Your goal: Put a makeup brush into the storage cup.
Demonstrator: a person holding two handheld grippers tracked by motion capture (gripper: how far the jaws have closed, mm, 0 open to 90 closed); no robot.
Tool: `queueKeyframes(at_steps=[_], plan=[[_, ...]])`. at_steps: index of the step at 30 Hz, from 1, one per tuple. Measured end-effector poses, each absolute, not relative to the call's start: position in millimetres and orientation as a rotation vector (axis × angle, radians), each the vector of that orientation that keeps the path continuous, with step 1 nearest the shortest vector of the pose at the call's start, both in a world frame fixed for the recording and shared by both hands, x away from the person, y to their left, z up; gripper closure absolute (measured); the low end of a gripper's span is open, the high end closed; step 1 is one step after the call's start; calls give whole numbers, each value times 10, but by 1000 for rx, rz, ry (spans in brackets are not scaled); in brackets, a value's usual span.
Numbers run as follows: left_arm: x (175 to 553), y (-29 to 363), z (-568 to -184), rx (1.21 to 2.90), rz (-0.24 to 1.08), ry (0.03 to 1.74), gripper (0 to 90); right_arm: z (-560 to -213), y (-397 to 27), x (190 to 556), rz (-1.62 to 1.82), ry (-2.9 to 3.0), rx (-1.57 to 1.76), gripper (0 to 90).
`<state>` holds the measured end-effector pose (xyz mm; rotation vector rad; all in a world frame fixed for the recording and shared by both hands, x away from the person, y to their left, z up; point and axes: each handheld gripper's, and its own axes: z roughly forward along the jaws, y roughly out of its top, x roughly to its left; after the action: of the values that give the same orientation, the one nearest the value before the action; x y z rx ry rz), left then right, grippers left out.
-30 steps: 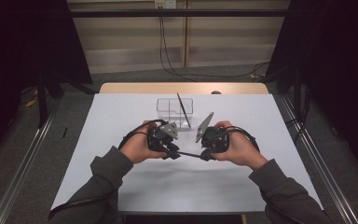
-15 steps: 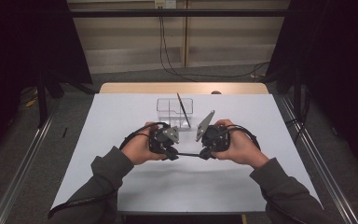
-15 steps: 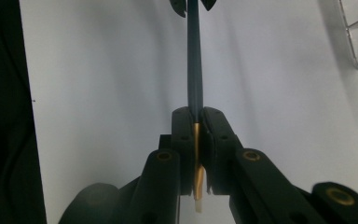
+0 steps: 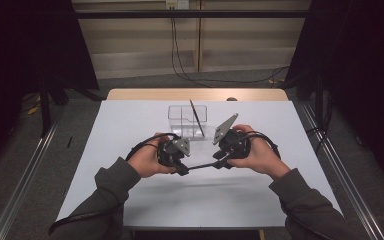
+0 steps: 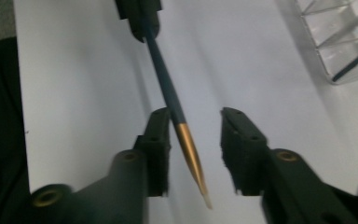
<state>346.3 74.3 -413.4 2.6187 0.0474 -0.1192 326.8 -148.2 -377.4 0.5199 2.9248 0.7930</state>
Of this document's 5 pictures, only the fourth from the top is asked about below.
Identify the wooden wall post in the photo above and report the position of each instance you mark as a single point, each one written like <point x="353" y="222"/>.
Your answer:
<point x="199" y="36"/>

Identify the black horizontal frame bar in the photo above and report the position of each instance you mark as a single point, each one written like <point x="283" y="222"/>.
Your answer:
<point x="130" y="14"/>

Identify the yellow floor item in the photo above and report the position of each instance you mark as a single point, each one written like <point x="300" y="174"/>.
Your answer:
<point x="33" y="110"/>

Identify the black pencil gold end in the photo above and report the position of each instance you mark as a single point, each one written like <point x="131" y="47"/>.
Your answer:
<point x="197" y="118"/>
<point x="201" y="165"/>

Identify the black stand post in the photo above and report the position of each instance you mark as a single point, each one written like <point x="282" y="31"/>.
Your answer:
<point x="45" y="110"/>

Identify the person's left hand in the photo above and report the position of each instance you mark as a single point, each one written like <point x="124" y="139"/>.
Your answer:
<point x="145" y="160"/>

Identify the aluminium rail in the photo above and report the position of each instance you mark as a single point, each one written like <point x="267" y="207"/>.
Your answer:
<point x="353" y="193"/>
<point x="23" y="186"/>

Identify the white table mat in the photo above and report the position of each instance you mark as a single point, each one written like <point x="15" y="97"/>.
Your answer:
<point x="196" y="200"/>

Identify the wooden table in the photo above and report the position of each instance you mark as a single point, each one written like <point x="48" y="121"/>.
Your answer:
<point x="146" y="94"/>

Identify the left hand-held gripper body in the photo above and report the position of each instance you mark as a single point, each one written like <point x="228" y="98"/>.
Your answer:
<point x="181" y="146"/>

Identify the clear plastic organiser box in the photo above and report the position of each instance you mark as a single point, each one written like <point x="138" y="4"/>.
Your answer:
<point x="180" y="125"/>

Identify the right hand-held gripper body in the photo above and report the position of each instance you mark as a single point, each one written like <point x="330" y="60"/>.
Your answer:
<point x="225" y="128"/>

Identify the dark curtain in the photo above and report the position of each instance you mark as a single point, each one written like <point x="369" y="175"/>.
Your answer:
<point x="20" y="50"/>
<point x="363" y="66"/>

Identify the person's right hand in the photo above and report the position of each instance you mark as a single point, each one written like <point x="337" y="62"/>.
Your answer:
<point x="263" y="160"/>

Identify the white wall socket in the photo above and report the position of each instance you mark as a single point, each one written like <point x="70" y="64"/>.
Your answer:
<point x="177" y="4"/>

